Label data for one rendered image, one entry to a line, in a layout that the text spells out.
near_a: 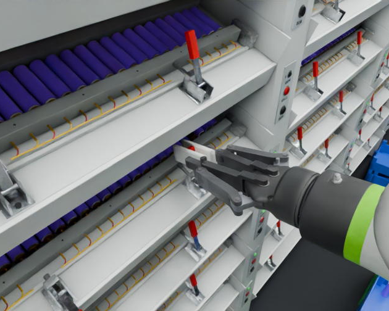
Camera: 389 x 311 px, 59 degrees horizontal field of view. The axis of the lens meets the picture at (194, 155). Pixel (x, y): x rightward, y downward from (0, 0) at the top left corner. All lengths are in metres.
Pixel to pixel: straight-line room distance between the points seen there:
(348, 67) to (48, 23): 0.91
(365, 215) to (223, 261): 0.61
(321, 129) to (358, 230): 0.76
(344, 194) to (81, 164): 0.29
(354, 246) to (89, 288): 0.34
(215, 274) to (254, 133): 0.41
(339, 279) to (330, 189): 1.25
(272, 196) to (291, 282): 1.15
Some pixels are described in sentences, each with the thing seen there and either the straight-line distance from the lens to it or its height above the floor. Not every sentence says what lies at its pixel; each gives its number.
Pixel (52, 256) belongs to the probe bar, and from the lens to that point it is 0.51.
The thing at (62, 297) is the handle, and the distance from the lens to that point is 0.49.
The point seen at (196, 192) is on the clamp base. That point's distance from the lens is 0.59.
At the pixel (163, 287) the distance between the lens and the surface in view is 0.71.
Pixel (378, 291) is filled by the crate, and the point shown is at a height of 0.32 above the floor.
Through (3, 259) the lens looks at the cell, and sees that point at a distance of 0.52.
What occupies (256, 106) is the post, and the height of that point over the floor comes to 0.98.
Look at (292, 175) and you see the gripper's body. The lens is 0.44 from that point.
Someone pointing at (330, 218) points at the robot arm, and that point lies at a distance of 0.40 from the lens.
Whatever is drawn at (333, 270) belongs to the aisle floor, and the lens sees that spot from 1.67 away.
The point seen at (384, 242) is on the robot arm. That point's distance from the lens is 0.28.
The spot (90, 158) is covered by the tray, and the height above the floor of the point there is 1.08.
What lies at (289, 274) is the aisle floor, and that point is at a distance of 1.60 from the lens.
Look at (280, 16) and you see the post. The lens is 0.59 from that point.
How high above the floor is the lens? 1.32
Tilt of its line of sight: 40 degrees down
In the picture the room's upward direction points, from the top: straight up
